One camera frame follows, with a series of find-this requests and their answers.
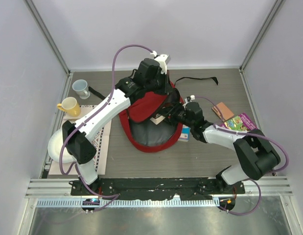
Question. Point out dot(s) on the purple treehouse book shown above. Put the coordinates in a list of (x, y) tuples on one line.
[(241, 123)]

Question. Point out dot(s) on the white cable duct strip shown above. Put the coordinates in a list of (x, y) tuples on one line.
[(87, 203)]

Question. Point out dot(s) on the patterned placemat cloth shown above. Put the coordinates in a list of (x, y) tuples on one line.
[(100, 142)]

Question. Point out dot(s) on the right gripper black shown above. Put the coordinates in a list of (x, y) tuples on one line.
[(174, 111)]

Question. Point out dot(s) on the blue comic book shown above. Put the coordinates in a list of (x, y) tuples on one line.
[(185, 134)]

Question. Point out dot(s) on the red backpack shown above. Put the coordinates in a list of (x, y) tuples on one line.
[(143, 134)]

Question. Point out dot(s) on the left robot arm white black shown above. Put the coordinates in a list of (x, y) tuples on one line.
[(78, 136)]

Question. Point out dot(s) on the white paper plate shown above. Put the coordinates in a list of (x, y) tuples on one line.
[(54, 148)]

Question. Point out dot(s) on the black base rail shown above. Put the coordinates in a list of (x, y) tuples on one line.
[(156, 189)]

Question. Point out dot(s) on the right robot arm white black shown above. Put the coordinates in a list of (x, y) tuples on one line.
[(254, 151)]

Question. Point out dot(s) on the yellow paperback book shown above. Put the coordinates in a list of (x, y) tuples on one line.
[(157, 118)]

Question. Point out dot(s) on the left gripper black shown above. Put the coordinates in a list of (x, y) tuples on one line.
[(166, 88)]

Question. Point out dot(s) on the light blue cup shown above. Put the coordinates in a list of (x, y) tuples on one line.
[(81, 88)]

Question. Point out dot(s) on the yellow mug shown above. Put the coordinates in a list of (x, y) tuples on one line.
[(70, 106)]

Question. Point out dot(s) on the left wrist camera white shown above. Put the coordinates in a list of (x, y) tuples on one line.
[(162, 59)]

